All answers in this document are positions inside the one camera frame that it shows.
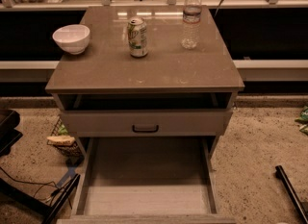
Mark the grey three-drawer cabinet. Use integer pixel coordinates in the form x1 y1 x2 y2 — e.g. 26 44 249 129
46 6 244 151

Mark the grey middle drawer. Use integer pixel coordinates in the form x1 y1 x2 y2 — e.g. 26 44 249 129
61 109 232 137

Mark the open bottom drawer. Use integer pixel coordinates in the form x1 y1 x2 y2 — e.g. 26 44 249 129
57 137 236 224

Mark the green soda can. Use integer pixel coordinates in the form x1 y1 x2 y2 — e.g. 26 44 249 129
127 16 148 58

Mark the white ceramic bowl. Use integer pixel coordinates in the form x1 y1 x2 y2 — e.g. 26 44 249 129
52 24 90 55

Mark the sponge in basket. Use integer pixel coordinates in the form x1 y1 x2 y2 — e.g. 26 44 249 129
47 136 75 146

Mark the clear plastic water bottle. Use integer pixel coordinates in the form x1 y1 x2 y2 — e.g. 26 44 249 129
181 0 202 49

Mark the blue tape on floor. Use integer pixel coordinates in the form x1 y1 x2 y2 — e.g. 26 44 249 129
56 167 76 187

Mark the black bar left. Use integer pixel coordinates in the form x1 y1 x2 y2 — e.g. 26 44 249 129
41 174 80 224

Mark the black bar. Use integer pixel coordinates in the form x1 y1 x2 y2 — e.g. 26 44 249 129
41 174 80 224
275 165 308 224

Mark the black object far left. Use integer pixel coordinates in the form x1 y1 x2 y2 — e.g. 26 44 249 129
0 109 22 157

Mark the green snack bag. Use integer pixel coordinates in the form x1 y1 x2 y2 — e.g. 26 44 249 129
295 106 308 136

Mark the black bar right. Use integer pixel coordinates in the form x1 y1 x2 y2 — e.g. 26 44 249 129
275 165 308 224

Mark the black drawer handle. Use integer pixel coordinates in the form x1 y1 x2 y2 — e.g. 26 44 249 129
132 124 159 133

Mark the black cable on floor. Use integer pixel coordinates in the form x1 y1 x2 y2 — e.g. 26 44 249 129
0 165 73 210

